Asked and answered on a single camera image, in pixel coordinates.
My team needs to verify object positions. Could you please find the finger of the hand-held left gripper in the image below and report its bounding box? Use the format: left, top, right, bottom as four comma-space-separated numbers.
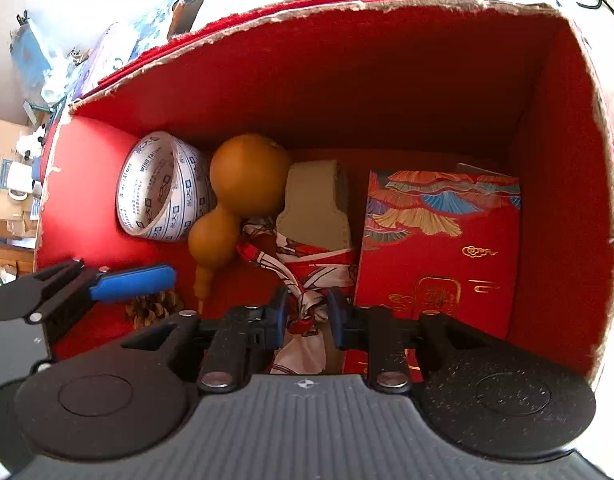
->
0, 259, 178, 323

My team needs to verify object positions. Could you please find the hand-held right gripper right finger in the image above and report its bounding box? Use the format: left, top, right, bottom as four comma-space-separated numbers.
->
327, 287, 494, 395

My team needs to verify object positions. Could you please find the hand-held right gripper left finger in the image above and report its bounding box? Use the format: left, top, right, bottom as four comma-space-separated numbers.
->
122, 287, 289, 394

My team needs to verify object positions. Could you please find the brown pine cone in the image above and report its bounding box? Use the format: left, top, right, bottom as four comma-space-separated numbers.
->
126, 289, 186, 331

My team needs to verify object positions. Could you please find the red patterned scarf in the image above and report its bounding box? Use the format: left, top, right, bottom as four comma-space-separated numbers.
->
235, 220, 361, 376

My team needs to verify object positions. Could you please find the printed white tape roll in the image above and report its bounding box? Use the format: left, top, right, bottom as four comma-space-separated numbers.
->
116, 131, 216, 244

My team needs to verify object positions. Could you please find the red printed gift box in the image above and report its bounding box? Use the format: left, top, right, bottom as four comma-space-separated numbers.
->
344, 169, 522, 377

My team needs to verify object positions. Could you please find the beige leather pouch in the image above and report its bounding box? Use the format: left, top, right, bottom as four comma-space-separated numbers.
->
275, 159, 356, 257

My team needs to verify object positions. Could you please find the orange-brown gourd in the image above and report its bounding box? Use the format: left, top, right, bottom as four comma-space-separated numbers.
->
188, 133, 293, 307

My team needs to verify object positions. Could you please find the red cardboard box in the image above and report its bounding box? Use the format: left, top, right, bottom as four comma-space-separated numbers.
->
34, 0, 614, 393

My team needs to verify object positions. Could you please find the white mug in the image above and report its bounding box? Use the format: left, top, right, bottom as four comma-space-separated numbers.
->
4, 162, 39, 202

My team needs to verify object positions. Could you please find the small white plush toy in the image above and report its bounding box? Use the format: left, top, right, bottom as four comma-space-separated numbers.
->
14, 127, 48, 159

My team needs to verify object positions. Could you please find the blue clipped pouch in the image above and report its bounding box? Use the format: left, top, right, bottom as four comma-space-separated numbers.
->
8, 11, 64, 102

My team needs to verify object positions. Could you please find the blue white patterned bag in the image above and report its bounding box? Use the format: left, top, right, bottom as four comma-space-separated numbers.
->
131, 0, 199, 57

